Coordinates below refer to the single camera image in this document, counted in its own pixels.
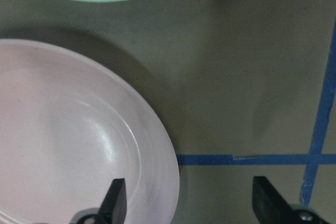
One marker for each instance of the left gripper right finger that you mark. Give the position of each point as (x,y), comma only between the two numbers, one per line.
(270,207)

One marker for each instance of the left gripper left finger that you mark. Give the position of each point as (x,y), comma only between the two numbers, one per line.
(114,206)

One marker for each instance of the pink plate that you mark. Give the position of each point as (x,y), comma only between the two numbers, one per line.
(69,127)

